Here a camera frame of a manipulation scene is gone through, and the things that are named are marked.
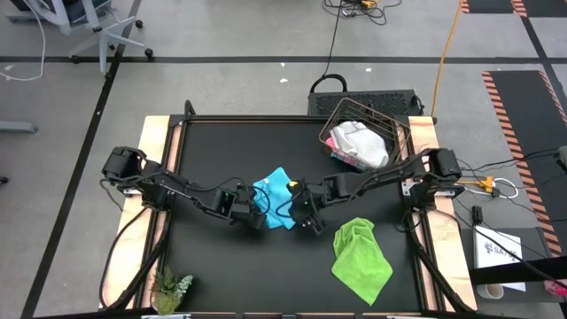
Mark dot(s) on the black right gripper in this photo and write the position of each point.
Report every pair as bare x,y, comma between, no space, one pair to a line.
318,226

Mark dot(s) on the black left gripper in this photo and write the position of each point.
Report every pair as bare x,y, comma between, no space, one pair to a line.
259,223

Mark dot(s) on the light blue microfiber towel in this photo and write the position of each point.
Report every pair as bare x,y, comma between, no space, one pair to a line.
277,190

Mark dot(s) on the green microfiber towel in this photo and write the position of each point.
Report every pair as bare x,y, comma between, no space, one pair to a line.
359,261

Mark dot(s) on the pink microfiber towel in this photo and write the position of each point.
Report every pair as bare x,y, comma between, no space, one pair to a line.
336,153

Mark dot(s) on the white microfiber towel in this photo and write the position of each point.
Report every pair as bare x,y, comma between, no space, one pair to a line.
359,142

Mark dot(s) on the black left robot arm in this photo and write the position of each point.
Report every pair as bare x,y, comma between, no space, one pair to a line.
177,186

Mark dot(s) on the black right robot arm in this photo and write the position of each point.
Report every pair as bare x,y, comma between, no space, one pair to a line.
376,177

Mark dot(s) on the small potted plant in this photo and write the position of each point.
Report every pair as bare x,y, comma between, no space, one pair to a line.
166,288

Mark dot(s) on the wooden table side board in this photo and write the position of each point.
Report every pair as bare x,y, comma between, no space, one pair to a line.
447,248
133,248

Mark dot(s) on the black power adapter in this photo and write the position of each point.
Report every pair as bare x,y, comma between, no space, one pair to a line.
477,215

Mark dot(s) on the yellow power strip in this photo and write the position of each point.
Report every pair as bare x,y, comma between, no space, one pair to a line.
478,182

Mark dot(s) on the white printed paper sheet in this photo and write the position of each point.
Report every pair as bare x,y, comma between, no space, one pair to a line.
496,252

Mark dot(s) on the white cup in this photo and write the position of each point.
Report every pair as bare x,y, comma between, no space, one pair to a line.
489,291

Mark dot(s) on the black flat bar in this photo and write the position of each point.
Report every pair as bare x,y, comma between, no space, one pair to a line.
518,270

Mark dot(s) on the black orange-striped floor mat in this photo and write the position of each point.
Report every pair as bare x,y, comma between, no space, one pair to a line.
487,5
522,155

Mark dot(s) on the pink object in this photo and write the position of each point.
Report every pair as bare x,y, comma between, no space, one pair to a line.
556,288

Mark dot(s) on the grey furniture leg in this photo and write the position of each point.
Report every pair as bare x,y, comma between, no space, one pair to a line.
17,127

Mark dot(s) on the office chair base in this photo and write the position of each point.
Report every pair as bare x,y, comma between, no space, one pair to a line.
80,9

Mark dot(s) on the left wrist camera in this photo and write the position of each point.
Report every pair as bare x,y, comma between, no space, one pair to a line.
246,201

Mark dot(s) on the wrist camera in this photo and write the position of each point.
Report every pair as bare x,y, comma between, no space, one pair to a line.
305,197
246,201

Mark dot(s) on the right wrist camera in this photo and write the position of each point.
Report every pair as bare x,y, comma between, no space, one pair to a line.
305,197

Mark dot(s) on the black metal table frame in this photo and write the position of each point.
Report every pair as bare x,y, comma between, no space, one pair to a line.
266,118

